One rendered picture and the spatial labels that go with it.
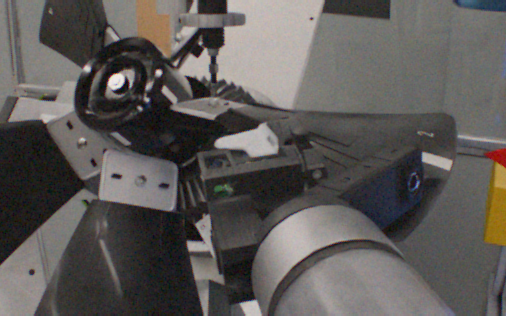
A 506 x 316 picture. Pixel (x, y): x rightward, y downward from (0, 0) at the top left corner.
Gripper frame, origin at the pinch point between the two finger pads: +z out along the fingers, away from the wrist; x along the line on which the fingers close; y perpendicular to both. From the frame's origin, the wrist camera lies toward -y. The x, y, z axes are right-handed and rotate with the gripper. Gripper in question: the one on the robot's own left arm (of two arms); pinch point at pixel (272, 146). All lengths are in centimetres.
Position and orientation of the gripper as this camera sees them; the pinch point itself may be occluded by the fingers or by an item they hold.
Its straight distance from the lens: 46.0
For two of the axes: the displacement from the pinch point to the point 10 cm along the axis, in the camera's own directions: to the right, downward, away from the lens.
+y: -9.8, 1.6, -1.4
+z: -1.9, -3.2, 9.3
